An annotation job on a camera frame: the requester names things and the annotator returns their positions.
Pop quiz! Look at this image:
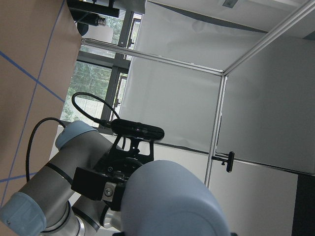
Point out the black camera cable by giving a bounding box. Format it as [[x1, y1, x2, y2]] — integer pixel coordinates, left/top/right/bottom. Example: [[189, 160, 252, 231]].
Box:
[[25, 92, 121, 182]]

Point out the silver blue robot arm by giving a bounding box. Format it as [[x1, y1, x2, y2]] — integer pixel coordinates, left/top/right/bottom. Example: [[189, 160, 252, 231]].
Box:
[[0, 119, 164, 236]]

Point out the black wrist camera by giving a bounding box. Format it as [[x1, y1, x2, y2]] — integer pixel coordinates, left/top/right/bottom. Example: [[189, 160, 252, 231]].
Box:
[[111, 119, 165, 141]]

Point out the aluminium frame post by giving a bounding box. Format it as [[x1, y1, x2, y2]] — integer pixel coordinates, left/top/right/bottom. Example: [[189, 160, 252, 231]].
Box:
[[81, 0, 315, 187]]

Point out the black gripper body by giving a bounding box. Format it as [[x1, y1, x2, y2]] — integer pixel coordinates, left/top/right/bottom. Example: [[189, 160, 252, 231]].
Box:
[[71, 137, 154, 211]]

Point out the black side camera on frame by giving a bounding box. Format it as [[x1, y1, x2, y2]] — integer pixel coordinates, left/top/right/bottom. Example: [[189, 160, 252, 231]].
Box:
[[212, 151, 235, 173]]

